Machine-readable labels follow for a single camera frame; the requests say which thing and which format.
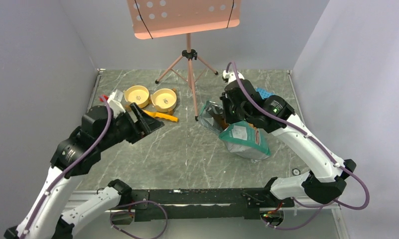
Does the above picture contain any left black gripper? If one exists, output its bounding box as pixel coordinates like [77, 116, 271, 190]
[100, 102, 165, 150]

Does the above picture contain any yellow plastic food scoop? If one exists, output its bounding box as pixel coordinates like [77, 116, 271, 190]
[143, 110, 179, 122]

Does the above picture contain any green pet food bag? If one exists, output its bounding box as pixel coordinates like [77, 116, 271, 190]
[198, 101, 271, 163]

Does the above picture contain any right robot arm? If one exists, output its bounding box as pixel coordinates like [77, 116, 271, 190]
[220, 80, 356, 207]

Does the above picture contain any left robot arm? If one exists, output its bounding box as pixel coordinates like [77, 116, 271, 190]
[4, 103, 164, 239]

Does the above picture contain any brown pet food kibble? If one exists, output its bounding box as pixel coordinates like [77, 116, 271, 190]
[219, 120, 229, 130]

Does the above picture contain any left cream pet bowl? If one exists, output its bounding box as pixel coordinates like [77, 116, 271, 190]
[123, 85, 150, 109]

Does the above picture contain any cream pet bowl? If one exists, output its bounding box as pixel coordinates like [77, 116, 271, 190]
[150, 88, 177, 113]
[123, 85, 150, 109]

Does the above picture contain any right cream pet bowl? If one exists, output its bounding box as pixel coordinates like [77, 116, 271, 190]
[150, 88, 177, 113]

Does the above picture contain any blue studded building plate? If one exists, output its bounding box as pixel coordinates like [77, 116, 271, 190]
[256, 87, 274, 100]

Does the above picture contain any wooden bowl stand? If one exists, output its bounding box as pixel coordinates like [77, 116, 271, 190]
[123, 85, 177, 115]

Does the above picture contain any small round table marker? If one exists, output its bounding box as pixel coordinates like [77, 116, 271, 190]
[291, 168, 301, 176]

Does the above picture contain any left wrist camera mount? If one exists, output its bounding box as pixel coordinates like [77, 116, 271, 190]
[100, 90, 126, 118]

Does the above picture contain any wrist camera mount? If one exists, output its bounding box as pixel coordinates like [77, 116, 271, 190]
[222, 70, 237, 84]
[100, 90, 126, 118]

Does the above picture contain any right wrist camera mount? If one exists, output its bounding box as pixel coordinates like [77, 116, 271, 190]
[222, 70, 237, 84]

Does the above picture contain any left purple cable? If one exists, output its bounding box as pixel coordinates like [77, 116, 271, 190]
[19, 96, 114, 239]

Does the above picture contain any purple cable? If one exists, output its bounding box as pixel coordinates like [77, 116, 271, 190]
[19, 96, 114, 239]
[226, 61, 371, 231]

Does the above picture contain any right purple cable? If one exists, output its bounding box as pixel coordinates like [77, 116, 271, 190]
[226, 61, 371, 231]

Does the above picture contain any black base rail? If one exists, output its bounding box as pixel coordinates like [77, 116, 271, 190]
[113, 188, 294, 222]

